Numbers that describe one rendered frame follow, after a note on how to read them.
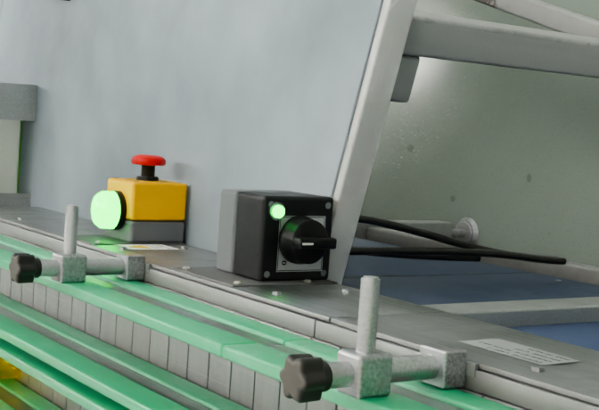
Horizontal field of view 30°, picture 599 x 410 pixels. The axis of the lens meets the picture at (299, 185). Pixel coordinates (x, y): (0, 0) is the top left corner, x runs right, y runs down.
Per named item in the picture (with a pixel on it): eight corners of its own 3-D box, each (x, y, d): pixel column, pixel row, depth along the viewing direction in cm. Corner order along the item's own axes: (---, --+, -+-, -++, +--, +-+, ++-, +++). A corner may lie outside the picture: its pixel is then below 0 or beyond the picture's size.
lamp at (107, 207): (108, 227, 130) (84, 226, 128) (110, 188, 130) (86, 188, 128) (125, 232, 126) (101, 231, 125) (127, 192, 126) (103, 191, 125)
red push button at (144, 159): (124, 182, 131) (126, 152, 130) (154, 183, 133) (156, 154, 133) (139, 184, 127) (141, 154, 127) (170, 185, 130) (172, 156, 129)
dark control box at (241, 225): (286, 268, 113) (214, 270, 108) (291, 190, 113) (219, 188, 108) (334, 281, 106) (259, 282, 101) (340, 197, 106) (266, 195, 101)
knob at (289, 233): (315, 263, 105) (337, 268, 102) (276, 264, 102) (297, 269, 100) (319, 215, 105) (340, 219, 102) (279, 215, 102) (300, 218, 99)
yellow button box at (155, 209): (160, 236, 136) (103, 236, 131) (163, 175, 135) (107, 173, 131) (187, 243, 130) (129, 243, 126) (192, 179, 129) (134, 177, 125)
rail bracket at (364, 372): (436, 377, 76) (270, 393, 68) (444, 269, 75) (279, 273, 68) (477, 391, 72) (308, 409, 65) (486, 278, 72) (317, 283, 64)
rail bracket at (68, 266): (133, 276, 113) (4, 279, 106) (137, 204, 113) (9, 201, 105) (151, 282, 110) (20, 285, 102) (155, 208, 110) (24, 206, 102)
